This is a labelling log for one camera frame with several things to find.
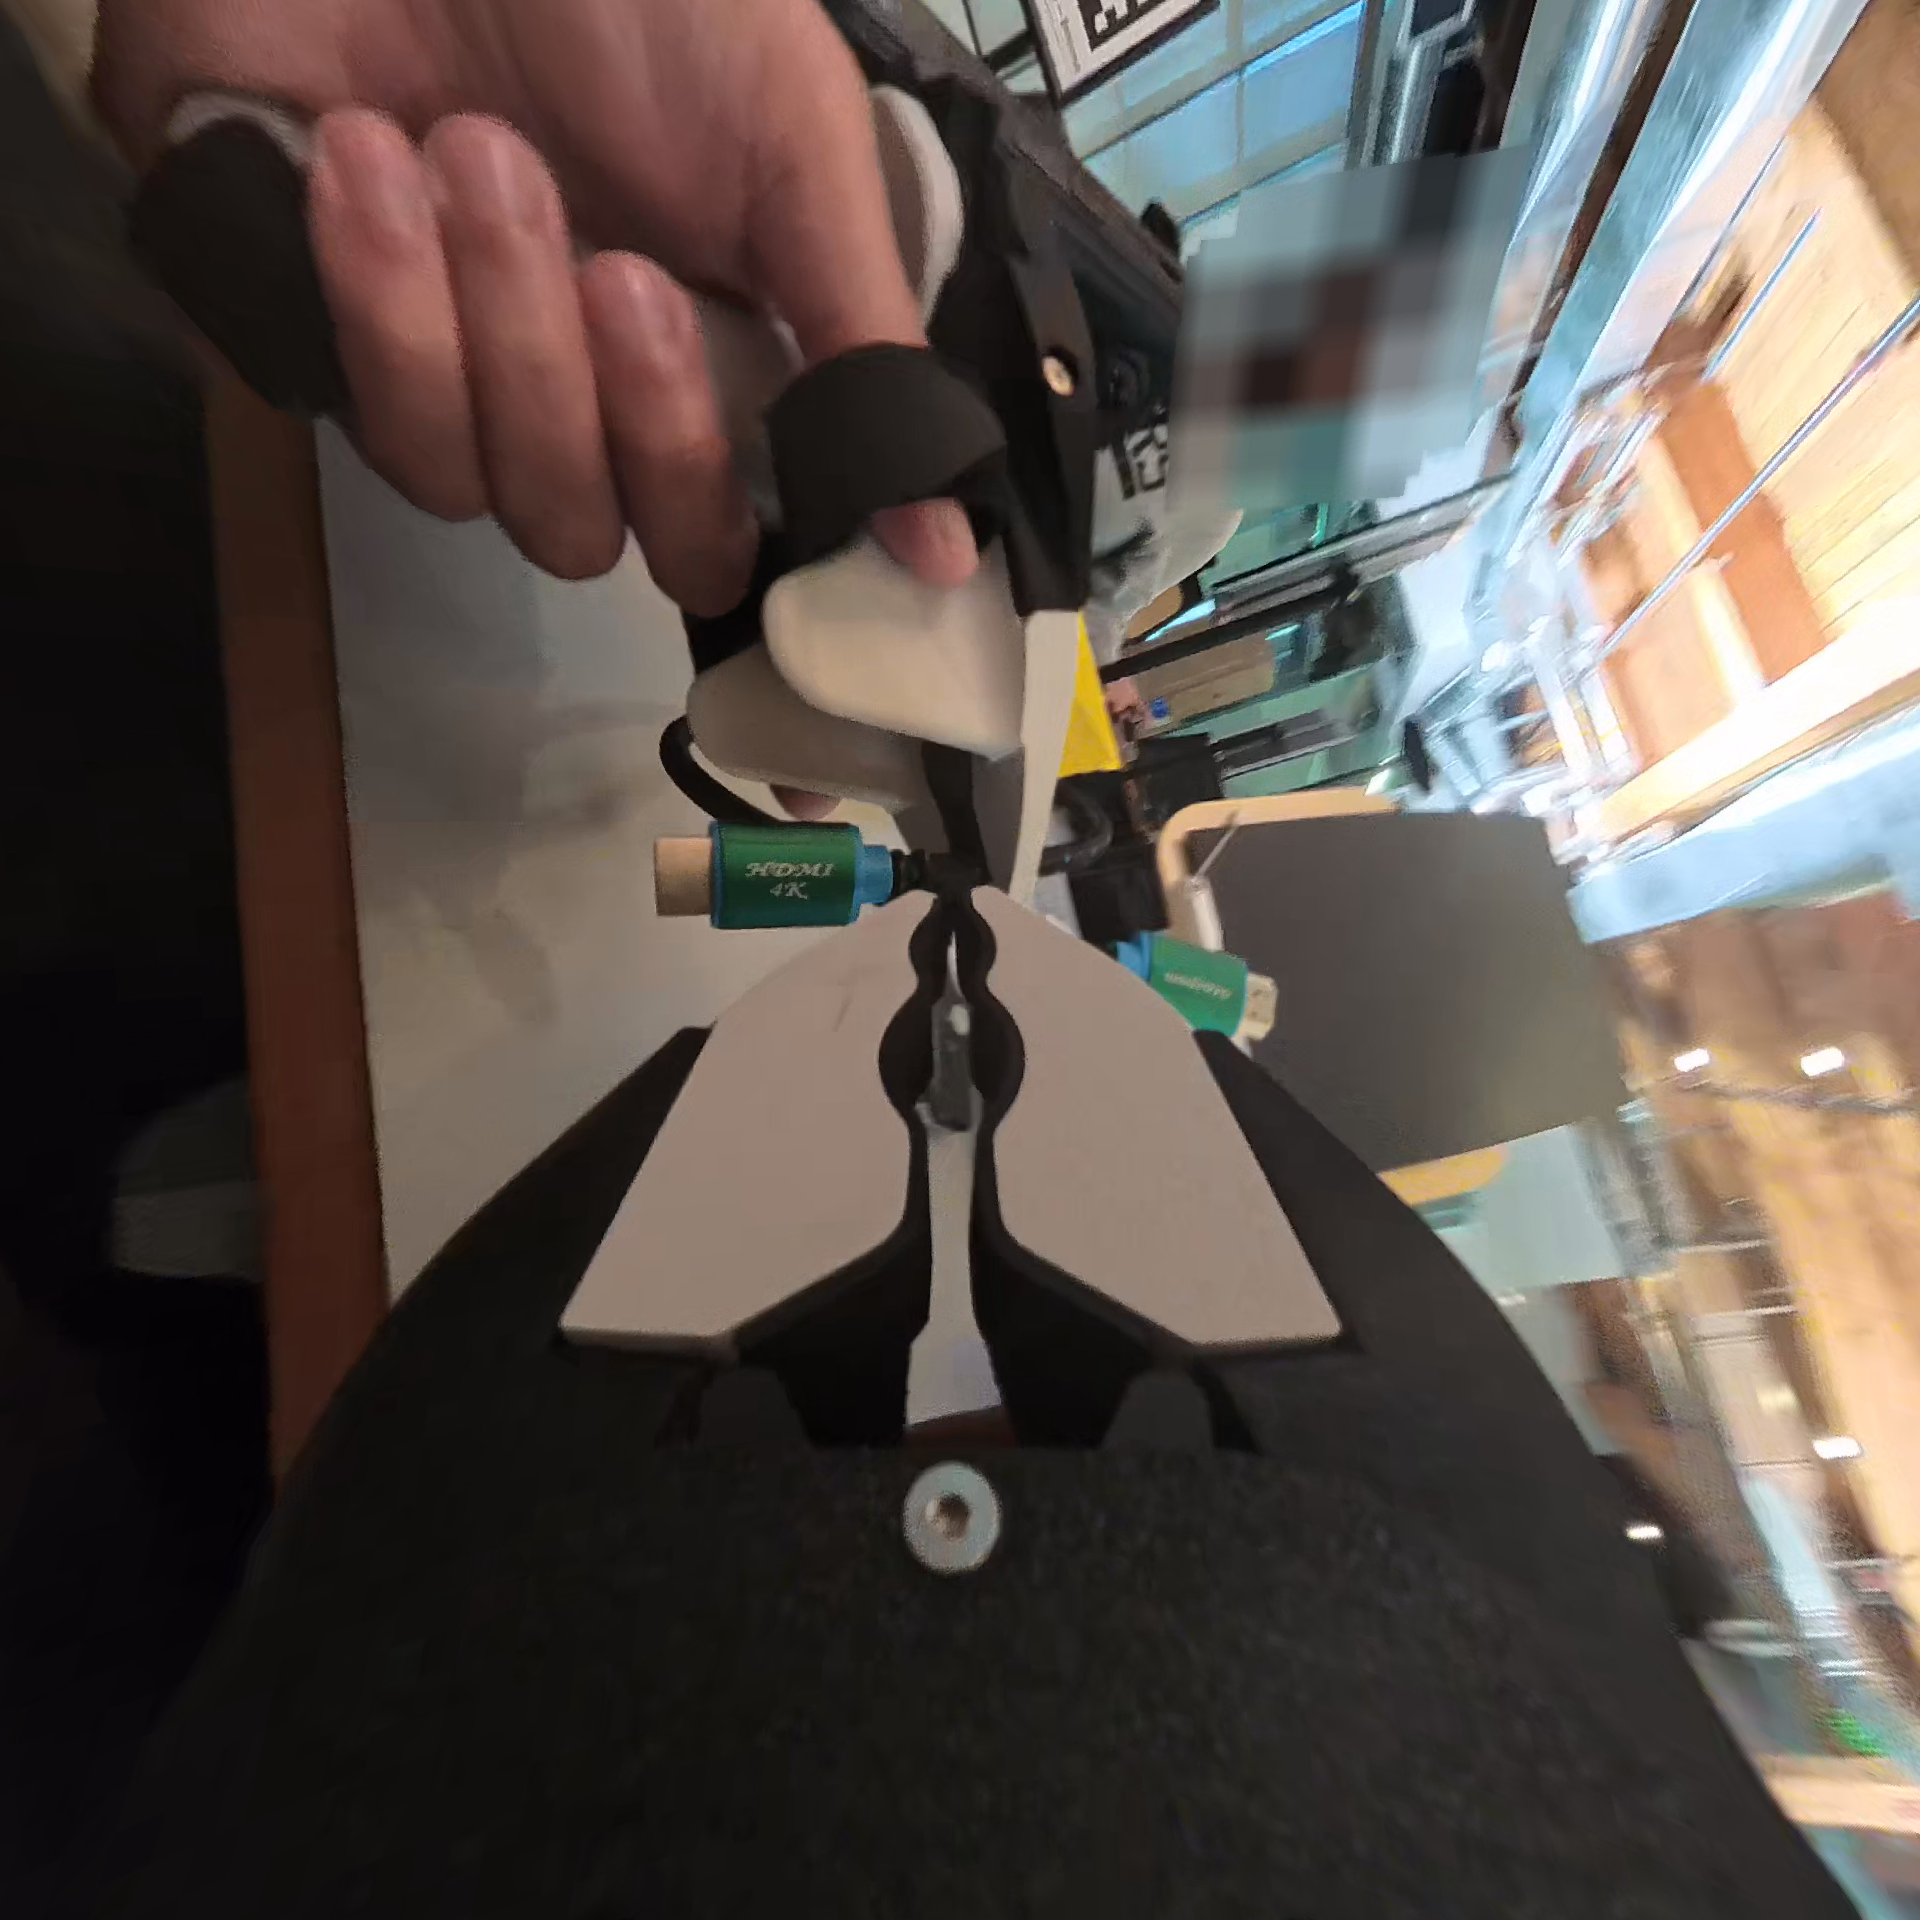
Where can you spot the wooden board with dark panel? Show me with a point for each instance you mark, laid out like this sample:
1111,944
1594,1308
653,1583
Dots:
1395,991

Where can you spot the yellow storage bin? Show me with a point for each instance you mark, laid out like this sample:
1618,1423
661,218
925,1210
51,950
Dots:
1083,720

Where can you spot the person's left hand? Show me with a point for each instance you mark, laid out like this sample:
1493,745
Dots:
600,181

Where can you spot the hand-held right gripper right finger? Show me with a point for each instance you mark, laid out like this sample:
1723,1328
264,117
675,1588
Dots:
1155,1184

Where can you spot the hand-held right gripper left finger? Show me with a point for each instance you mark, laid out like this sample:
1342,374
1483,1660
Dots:
720,1184

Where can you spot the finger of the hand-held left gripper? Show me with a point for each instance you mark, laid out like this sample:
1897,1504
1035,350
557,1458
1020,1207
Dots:
795,743
900,644

